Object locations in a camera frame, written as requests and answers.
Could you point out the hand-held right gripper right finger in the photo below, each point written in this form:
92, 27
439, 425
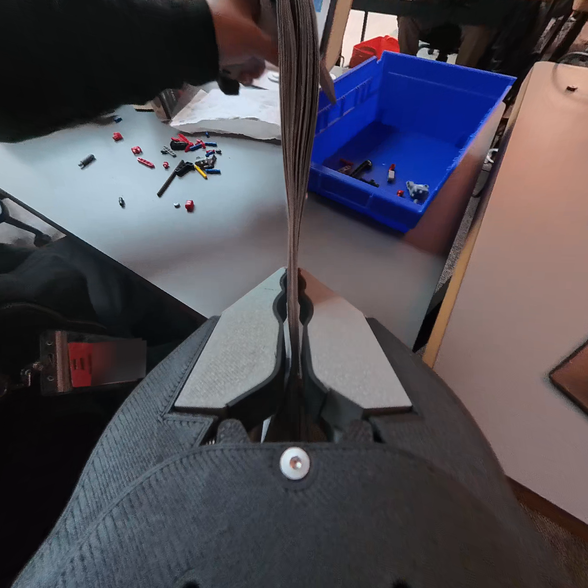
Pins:
353, 363

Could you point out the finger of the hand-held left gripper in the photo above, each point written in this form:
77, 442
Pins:
328, 85

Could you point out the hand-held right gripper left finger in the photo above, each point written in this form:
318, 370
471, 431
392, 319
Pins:
234, 358

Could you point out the printed paper bag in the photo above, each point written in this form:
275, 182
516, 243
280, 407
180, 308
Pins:
220, 115

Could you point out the lego instruction booklet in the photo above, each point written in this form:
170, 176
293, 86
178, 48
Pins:
296, 138

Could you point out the red lego beam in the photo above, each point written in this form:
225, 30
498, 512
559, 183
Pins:
145, 162
181, 141

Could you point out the blue plastic bin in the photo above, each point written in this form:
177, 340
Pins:
413, 115

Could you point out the grey lego connector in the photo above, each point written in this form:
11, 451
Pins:
417, 190

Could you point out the person's left forearm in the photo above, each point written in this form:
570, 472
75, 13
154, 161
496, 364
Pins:
92, 59

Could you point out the assorted small lego pieces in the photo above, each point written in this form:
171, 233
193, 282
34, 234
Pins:
363, 167

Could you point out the yellow lego axle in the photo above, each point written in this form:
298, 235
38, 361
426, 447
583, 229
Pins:
200, 172

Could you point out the long black lego axle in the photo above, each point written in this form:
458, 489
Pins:
170, 181

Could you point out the lego spring shock absorber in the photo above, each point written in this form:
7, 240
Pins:
86, 160

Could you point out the person's left hand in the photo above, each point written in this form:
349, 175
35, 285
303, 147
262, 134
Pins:
243, 36

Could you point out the instruction sheet on stand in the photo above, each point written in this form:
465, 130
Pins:
335, 27

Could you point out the red plastic bin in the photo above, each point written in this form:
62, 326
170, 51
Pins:
374, 48

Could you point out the black mesh office chair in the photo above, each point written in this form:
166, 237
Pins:
23, 220

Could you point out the grey metal bracket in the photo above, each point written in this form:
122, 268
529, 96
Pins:
49, 363

